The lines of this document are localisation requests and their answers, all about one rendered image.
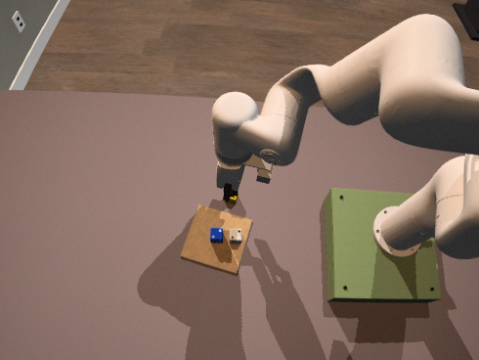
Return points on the blue die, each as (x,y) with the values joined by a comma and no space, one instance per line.
(216,235)

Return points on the white die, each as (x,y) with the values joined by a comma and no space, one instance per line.
(235,236)

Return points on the yellow die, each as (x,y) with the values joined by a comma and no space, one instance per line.
(232,200)

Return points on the tan square mat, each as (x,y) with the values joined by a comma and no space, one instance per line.
(224,256)

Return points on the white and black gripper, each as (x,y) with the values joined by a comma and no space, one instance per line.
(229,177)

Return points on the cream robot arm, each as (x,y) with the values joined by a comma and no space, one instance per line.
(418,65)

